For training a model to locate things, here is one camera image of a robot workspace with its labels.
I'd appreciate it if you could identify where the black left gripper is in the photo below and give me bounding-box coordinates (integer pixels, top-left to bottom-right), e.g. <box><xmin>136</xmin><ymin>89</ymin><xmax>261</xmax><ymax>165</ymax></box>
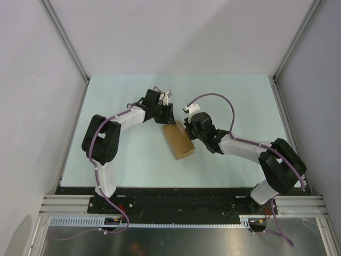
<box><xmin>152</xmin><ymin>103</ymin><xmax>176</xmax><ymax>125</ymax></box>

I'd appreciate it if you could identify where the brown cardboard express box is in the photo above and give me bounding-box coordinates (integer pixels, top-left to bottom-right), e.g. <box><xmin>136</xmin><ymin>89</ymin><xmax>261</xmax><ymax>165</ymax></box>
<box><xmin>163</xmin><ymin>120</ymin><xmax>195</xmax><ymax>161</ymax></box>

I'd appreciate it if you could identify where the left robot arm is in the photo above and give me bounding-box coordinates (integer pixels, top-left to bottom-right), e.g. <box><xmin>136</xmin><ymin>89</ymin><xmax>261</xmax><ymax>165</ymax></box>
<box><xmin>82</xmin><ymin>86</ymin><xmax>175</xmax><ymax>213</ymax></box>

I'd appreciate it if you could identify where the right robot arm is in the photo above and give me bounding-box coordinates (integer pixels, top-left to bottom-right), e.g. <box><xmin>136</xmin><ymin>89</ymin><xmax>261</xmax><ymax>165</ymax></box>
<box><xmin>184</xmin><ymin>112</ymin><xmax>307</xmax><ymax>214</ymax></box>

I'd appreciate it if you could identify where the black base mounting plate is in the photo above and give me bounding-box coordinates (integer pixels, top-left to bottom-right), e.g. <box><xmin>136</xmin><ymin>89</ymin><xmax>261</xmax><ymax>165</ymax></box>
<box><xmin>55</xmin><ymin>187</ymin><xmax>272</xmax><ymax>225</ymax></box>

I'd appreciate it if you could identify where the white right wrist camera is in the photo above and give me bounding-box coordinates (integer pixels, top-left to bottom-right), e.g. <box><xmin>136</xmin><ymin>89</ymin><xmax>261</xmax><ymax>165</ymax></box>
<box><xmin>183</xmin><ymin>103</ymin><xmax>201</xmax><ymax>123</ymax></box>

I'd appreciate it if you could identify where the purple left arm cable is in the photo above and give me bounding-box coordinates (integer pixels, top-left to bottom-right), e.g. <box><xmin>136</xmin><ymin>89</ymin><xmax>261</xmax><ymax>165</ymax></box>
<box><xmin>50</xmin><ymin>85</ymin><xmax>160</xmax><ymax>241</ymax></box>

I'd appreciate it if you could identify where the aluminium front rail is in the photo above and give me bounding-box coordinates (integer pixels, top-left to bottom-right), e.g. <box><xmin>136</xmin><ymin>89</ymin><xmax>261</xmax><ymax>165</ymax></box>
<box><xmin>39</xmin><ymin>195</ymin><xmax>92</xmax><ymax>216</ymax></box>

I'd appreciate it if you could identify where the slotted cable duct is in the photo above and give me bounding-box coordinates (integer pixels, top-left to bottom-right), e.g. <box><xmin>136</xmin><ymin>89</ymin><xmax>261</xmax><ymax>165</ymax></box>
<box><xmin>49</xmin><ymin>215</ymin><xmax>267</xmax><ymax>228</ymax></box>

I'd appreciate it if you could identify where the left aluminium frame post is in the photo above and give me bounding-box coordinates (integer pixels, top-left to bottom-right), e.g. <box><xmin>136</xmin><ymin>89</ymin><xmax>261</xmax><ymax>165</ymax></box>
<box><xmin>39</xmin><ymin>0</ymin><xmax>91</xmax><ymax>84</ymax></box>

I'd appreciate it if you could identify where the aluminium frame post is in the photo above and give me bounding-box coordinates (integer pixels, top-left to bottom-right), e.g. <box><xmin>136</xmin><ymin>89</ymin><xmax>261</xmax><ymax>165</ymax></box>
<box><xmin>272</xmin><ymin>0</ymin><xmax>327</xmax><ymax>84</ymax></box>
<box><xmin>39</xmin><ymin>0</ymin><xmax>91</xmax><ymax>84</ymax></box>

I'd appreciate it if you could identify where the right aluminium frame post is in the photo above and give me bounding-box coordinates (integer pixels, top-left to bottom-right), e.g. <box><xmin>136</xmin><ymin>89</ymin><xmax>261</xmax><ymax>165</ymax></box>
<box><xmin>272</xmin><ymin>0</ymin><xmax>327</xmax><ymax>84</ymax></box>

